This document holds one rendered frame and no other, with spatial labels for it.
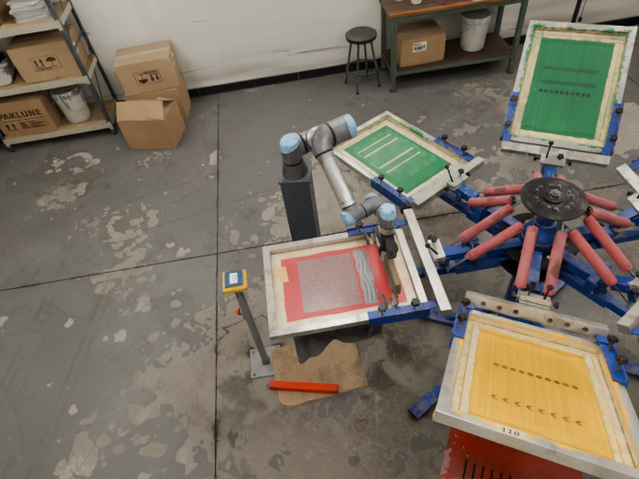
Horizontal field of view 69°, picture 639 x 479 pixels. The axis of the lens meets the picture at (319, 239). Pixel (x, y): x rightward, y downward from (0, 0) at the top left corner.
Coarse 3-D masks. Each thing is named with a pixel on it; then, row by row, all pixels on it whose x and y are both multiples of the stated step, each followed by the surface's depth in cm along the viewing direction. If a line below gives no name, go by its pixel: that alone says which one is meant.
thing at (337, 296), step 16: (384, 272) 247; (288, 288) 246; (304, 288) 245; (320, 288) 244; (336, 288) 243; (352, 288) 242; (384, 288) 240; (288, 304) 240; (304, 304) 239; (320, 304) 238; (336, 304) 237; (352, 304) 236; (368, 304) 235; (288, 320) 233
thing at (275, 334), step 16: (304, 240) 263; (320, 240) 262; (336, 240) 262; (400, 240) 256; (416, 272) 241; (272, 288) 243; (416, 288) 234; (272, 304) 236; (272, 320) 230; (336, 320) 226; (352, 320) 226; (368, 320) 226; (272, 336) 224; (288, 336) 226
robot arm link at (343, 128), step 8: (336, 120) 219; (344, 120) 218; (352, 120) 219; (312, 128) 254; (336, 128) 216; (344, 128) 217; (352, 128) 219; (304, 136) 256; (312, 136) 250; (336, 136) 216; (344, 136) 219; (352, 136) 221; (336, 144) 221
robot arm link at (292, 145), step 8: (288, 136) 256; (296, 136) 254; (280, 144) 255; (288, 144) 252; (296, 144) 252; (304, 144) 256; (288, 152) 253; (296, 152) 255; (304, 152) 258; (288, 160) 258; (296, 160) 258
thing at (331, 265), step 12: (324, 252) 260; (336, 252) 260; (348, 252) 259; (372, 252) 257; (288, 264) 257; (300, 264) 256; (312, 264) 255; (324, 264) 255; (336, 264) 254; (348, 264) 253; (372, 264) 251; (288, 276) 252; (300, 276) 251; (312, 276) 250; (324, 276) 249; (336, 276) 249; (348, 276) 248
